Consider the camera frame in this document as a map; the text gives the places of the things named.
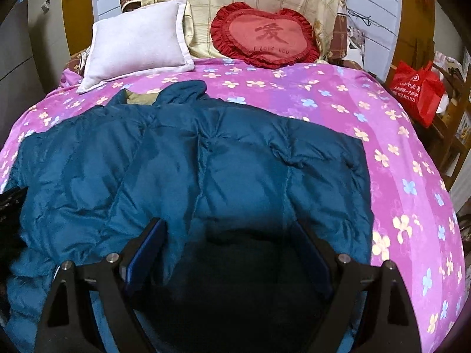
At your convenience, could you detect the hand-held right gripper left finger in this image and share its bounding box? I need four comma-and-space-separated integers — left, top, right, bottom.
35, 218, 164, 353

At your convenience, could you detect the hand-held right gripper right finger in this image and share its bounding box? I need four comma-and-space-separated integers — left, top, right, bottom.
292, 221, 422, 353

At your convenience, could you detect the blue puffer jacket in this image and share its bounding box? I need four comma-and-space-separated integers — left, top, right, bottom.
5, 80, 372, 353

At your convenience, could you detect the pink floral bed sheet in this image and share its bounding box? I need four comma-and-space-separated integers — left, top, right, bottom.
0, 57, 466, 353

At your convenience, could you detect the grey wardrobe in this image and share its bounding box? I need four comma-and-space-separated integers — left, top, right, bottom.
0, 0, 70, 129

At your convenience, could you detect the brown floral pillow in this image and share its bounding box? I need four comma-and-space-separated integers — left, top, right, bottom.
68, 46, 92, 76

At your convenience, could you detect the wooden chair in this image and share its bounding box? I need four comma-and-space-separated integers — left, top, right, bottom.
423, 53, 471, 192

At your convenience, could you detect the red shopping bag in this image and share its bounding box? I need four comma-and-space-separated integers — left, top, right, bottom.
389, 61, 447, 129

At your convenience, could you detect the white pillow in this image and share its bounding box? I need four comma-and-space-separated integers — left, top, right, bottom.
77, 0, 195, 94

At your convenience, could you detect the wooden bed headboard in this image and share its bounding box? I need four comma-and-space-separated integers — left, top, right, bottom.
61, 0, 435, 67

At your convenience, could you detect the red heart cushion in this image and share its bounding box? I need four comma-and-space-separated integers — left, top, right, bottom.
210, 2, 321, 70

